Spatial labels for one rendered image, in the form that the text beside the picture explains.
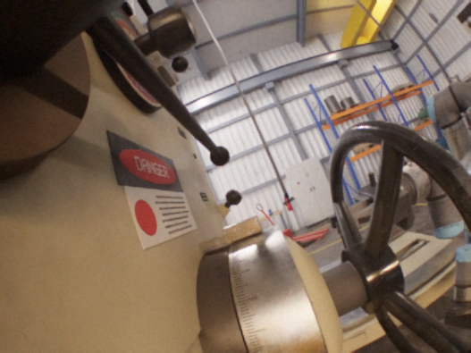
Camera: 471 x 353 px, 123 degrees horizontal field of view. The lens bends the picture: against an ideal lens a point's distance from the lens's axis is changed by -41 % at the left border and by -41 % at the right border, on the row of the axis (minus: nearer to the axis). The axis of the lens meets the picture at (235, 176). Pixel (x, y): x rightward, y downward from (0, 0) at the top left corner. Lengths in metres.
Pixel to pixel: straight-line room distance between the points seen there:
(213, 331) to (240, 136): 7.90
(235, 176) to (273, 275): 7.59
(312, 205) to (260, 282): 7.04
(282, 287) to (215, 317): 0.06
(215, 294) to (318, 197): 7.10
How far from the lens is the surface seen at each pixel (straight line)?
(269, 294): 0.19
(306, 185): 7.19
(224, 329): 0.20
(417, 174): 0.52
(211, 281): 0.22
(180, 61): 0.46
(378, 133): 0.22
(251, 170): 7.70
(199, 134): 0.25
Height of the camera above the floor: 1.43
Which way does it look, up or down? 8 degrees up
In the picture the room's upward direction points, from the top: 22 degrees counter-clockwise
